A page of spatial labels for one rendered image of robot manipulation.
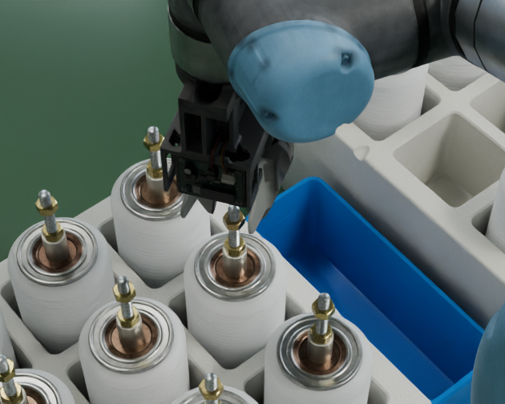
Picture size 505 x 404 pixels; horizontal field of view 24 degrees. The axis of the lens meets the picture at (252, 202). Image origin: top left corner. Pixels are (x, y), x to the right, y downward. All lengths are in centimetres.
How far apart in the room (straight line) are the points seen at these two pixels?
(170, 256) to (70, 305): 12
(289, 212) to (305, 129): 64
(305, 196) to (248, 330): 28
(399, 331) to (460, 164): 20
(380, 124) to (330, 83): 62
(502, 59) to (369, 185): 64
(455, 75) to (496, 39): 69
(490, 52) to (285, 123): 12
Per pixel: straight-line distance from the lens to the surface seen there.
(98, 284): 110
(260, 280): 107
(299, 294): 115
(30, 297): 110
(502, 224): 119
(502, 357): 38
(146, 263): 116
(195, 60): 81
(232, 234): 103
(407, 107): 128
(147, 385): 103
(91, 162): 150
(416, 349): 134
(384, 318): 135
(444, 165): 139
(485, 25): 67
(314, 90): 67
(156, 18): 167
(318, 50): 66
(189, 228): 113
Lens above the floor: 114
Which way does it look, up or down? 52 degrees down
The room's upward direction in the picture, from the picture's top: straight up
